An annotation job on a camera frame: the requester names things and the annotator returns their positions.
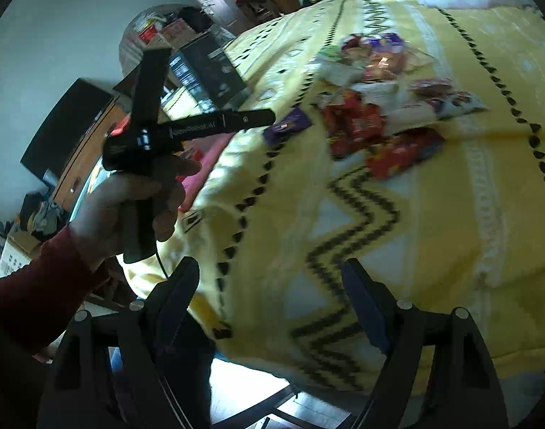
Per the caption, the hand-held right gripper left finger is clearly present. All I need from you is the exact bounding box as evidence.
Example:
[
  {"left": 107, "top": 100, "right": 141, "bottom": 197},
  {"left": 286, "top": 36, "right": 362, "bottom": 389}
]
[{"left": 36, "top": 257, "right": 202, "bottom": 429}]

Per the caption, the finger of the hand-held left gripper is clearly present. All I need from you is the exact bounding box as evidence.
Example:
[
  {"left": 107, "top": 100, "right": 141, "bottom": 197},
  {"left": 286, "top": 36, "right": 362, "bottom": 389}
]
[
  {"left": 224, "top": 107, "right": 276, "bottom": 131},
  {"left": 128, "top": 47, "right": 171, "bottom": 130}
]

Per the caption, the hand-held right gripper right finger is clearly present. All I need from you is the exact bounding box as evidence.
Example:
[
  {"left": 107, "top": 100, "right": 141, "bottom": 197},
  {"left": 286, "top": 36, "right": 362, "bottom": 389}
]
[{"left": 341, "top": 257, "right": 509, "bottom": 429}]

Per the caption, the person's left forearm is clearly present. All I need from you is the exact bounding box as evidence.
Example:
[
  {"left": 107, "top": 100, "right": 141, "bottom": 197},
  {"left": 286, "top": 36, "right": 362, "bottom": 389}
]
[{"left": 0, "top": 226, "right": 108, "bottom": 367}]

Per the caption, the person's left hand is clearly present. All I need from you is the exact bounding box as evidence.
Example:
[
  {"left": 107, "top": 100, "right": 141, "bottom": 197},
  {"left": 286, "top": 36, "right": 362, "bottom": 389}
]
[{"left": 69, "top": 156, "right": 202, "bottom": 271}]

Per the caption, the wooden dresser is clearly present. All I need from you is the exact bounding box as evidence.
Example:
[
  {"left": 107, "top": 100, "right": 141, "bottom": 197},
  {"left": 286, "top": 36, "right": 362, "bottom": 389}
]
[{"left": 53, "top": 98, "right": 134, "bottom": 206}]

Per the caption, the round cloth-covered tabletop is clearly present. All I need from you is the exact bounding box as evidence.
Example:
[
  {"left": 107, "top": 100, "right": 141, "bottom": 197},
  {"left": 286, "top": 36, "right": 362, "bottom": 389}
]
[{"left": 118, "top": 4, "right": 202, "bottom": 72}]

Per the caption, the cardboard box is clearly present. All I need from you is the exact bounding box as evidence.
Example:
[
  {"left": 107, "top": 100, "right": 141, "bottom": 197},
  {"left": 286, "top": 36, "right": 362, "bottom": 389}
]
[{"left": 158, "top": 20, "right": 198, "bottom": 48}]

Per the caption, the black appliance box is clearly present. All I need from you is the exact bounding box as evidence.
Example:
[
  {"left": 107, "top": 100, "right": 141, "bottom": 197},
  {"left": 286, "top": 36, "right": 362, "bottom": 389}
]
[{"left": 169, "top": 31, "right": 248, "bottom": 110}]

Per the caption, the pink flat box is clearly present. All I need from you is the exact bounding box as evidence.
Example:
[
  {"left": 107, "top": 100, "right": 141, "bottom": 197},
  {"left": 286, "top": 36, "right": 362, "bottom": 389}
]
[{"left": 176, "top": 136, "right": 231, "bottom": 197}]

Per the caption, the black television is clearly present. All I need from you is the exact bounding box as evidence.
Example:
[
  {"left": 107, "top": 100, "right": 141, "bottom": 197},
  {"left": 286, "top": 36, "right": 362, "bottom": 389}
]
[{"left": 21, "top": 78, "right": 116, "bottom": 186}]

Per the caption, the black bag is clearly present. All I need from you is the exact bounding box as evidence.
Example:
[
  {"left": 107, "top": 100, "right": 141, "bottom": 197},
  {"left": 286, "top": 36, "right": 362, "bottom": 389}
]
[{"left": 178, "top": 6, "right": 213, "bottom": 33}]

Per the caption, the clear plastic packet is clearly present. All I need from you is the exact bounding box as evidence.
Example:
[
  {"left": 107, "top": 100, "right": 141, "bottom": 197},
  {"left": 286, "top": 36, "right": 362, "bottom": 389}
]
[{"left": 317, "top": 59, "right": 372, "bottom": 95}]

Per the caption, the red biscuit packet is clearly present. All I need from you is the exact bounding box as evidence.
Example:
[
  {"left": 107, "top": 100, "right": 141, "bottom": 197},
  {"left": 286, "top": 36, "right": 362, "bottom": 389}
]
[{"left": 323, "top": 92, "right": 386, "bottom": 158}]

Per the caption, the heap of dark clothes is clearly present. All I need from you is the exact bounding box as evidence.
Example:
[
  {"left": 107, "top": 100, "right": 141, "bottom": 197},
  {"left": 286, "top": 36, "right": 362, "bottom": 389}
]
[{"left": 0, "top": 190, "right": 72, "bottom": 243}]

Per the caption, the brown bread packet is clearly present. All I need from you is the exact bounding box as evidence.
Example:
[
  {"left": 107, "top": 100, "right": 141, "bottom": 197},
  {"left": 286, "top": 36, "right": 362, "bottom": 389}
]
[{"left": 365, "top": 51, "right": 399, "bottom": 78}]

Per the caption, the white carton box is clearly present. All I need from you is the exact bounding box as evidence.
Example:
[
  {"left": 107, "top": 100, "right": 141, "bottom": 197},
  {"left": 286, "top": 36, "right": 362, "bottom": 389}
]
[{"left": 0, "top": 228, "right": 43, "bottom": 278}]

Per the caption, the purple foil snack packet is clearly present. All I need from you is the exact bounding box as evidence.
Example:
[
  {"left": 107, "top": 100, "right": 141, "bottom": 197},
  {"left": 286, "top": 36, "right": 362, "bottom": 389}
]
[{"left": 370, "top": 33, "right": 406, "bottom": 53}]

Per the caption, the red yellow crest packet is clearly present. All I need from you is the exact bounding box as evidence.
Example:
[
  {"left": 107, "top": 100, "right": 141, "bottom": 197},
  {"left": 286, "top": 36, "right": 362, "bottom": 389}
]
[{"left": 365, "top": 129, "right": 444, "bottom": 180}]

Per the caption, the white blue cookie packet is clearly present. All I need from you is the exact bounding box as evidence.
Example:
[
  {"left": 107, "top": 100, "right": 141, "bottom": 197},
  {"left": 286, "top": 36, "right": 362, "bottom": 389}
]
[{"left": 433, "top": 90, "right": 488, "bottom": 120}]

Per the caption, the black cable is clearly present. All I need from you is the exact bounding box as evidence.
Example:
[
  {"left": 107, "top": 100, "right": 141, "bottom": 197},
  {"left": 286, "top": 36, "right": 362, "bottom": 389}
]
[{"left": 153, "top": 245, "right": 172, "bottom": 281}]

